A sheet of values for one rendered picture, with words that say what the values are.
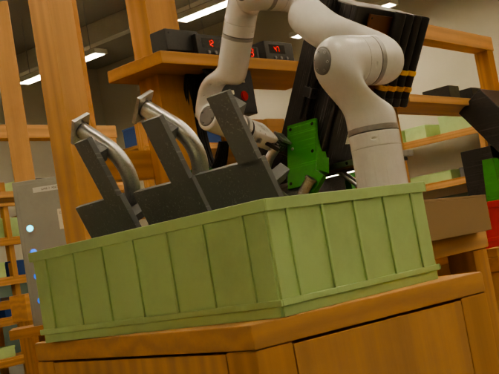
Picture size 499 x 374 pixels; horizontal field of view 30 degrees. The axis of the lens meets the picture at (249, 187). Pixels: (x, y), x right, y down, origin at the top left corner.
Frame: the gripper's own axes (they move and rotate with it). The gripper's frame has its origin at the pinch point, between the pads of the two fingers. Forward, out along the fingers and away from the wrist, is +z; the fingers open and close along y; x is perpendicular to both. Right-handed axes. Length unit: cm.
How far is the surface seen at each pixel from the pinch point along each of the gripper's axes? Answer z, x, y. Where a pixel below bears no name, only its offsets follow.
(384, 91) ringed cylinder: 20.9, -30.6, -6.5
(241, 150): -109, -28, -94
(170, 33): -31.1, -9.6, 35.2
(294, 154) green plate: 2.9, -0.2, -6.1
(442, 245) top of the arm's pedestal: -35, -21, -90
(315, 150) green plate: 3.0, -6.1, -12.3
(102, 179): -109, -4, -69
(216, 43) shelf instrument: -12.6, -12.7, 35.4
